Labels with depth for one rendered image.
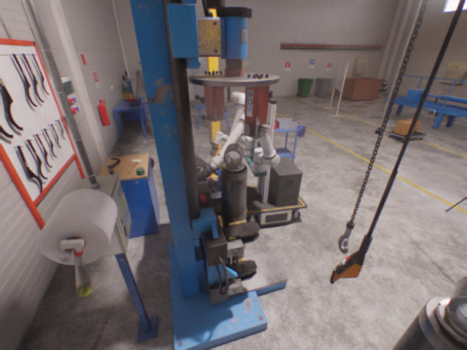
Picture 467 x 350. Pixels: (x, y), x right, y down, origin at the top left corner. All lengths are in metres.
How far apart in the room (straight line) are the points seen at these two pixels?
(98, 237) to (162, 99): 0.80
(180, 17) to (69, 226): 1.01
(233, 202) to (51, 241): 1.14
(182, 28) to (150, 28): 0.24
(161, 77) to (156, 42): 0.17
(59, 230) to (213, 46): 1.17
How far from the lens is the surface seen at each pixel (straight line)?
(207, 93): 1.66
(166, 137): 1.47
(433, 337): 1.11
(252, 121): 1.41
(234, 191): 1.70
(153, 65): 1.39
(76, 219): 1.11
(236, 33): 1.45
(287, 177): 3.02
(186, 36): 1.21
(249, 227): 1.86
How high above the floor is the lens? 2.26
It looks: 29 degrees down
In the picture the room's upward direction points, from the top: straight up
